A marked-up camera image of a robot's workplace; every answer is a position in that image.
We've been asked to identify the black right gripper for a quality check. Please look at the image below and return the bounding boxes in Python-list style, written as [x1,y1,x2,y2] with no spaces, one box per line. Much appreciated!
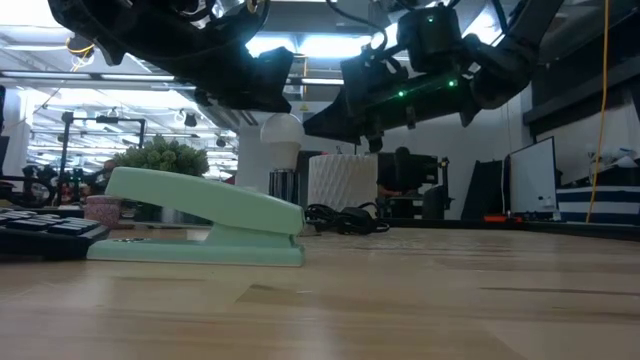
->
[303,69,481,153]

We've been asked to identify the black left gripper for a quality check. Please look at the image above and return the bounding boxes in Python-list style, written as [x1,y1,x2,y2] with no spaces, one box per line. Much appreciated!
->
[164,47,296,114]

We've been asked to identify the white lightbulb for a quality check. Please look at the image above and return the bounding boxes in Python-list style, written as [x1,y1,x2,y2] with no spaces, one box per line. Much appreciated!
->
[259,113,305,171]

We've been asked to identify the clear cup with items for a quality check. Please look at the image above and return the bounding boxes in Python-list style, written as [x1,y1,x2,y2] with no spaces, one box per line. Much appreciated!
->
[307,153,380,212]

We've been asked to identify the person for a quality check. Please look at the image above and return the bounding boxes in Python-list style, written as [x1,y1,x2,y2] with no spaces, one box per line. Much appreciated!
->
[377,146,426,199]
[97,158,119,190]

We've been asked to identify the black monitor stand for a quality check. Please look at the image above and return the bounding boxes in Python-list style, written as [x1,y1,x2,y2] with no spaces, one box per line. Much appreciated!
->
[389,154,454,220]

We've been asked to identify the green artificial potted plant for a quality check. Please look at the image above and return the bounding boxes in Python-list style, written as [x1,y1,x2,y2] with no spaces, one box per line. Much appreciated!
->
[112,134,211,180]

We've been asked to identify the mint green stapler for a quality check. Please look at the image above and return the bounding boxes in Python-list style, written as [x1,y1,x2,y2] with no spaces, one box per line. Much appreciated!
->
[87,166,307,268]

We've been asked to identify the black upright panel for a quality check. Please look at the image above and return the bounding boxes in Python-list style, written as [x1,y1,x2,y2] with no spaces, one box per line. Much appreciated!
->
[459,159,505,221]

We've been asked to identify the white board panel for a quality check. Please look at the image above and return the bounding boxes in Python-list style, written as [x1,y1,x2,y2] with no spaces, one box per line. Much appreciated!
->
[502,136,559,221]

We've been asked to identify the navy white striped box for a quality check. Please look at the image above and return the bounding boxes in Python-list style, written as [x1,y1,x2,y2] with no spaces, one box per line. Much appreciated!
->
[555,185,640,225]

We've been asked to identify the black calculator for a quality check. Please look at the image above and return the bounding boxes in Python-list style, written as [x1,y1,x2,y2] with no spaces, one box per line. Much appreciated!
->
[0,208,110,262]

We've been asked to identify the white crumpled fabric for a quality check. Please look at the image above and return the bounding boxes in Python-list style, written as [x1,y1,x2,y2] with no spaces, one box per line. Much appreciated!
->
[587,144,640,189]

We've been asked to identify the black lamp power cable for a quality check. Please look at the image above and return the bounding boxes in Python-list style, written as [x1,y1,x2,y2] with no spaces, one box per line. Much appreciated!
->
[304,201,391,236]

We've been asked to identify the black camera stand rig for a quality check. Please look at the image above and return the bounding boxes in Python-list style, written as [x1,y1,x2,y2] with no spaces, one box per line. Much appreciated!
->
[54,110,149,206]

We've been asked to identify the black aluminium table frame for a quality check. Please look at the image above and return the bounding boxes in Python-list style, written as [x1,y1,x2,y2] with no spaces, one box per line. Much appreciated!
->
[377,216,640,242]

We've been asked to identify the yellow cable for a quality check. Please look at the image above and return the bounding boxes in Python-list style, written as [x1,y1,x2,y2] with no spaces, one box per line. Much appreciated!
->
[585,0,612,224]

